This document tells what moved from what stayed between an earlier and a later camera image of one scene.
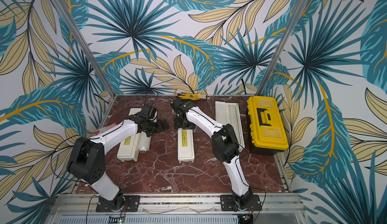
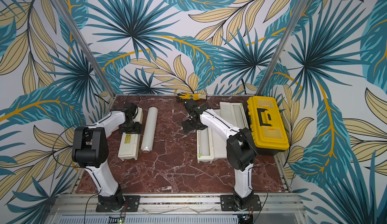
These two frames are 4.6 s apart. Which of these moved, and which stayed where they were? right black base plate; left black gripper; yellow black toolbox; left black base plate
Moved: left black gripper
Stayed: yellow black toolbox; left black base plate; right black base plate
